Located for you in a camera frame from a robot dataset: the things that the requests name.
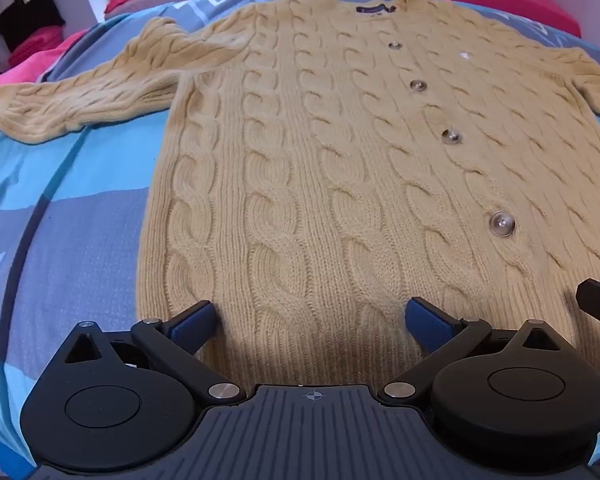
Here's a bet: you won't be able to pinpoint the pink fleece blanket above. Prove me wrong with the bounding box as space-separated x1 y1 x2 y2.
0 29 91 147

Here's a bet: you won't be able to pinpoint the pink cloth pile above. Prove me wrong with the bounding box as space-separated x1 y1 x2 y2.
9 25 63 68

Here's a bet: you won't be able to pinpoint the blue grey patterned blanket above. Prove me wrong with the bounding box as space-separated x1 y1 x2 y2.
0 0 600 480

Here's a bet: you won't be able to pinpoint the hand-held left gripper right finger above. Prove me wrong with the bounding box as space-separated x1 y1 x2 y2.
377 296 563 406

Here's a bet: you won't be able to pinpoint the hanging clothes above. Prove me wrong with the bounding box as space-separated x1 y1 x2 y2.
0 0 67 81

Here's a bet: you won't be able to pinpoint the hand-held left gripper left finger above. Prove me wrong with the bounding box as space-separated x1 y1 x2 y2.
62 300 247 406

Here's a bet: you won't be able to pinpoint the yellow cable-knit cardigan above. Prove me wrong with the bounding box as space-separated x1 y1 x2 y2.
0 0 600 392

